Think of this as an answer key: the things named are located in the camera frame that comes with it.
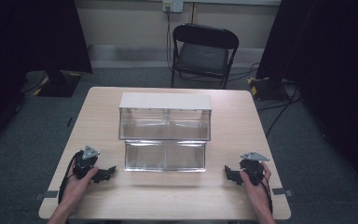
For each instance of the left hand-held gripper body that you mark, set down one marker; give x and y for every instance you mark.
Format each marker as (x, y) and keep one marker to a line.
(84, 163)

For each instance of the person's right hand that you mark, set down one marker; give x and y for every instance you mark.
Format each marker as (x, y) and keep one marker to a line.
(256, 189)

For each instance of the person's left hand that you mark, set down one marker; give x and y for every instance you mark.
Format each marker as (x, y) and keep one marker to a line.
(76, 186)

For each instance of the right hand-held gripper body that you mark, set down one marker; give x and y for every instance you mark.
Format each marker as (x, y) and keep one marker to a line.
(254, 169)

